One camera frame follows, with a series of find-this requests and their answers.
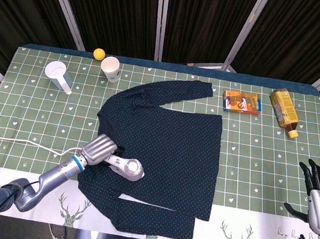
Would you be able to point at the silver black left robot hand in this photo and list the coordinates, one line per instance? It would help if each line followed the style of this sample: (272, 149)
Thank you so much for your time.
(98, 148)

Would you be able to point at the white steam iron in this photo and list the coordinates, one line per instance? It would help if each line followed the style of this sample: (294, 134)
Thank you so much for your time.
(131, 167)

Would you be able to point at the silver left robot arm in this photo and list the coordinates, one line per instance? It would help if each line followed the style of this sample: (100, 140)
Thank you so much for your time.
(52, 176)

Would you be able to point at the green patterned tablecloth table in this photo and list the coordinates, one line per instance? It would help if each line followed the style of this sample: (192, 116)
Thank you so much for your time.
(30, 117)

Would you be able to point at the navy polka dot shirt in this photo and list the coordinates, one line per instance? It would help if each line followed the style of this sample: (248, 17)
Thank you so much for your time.
(174, 145)

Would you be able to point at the flower print paper cup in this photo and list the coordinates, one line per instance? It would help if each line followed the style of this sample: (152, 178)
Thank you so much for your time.
(111, 70)

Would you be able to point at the light blue white pitcher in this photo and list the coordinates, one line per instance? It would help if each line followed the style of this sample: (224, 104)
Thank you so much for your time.
(60, 78)

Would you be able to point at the yellow ball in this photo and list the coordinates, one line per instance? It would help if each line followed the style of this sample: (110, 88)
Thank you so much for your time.
(99, 53)

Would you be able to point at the green snack box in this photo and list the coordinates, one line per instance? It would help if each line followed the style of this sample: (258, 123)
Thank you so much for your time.
(284, 107)

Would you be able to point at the orange snack box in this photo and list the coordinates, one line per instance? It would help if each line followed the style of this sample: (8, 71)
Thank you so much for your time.
(242, 102)

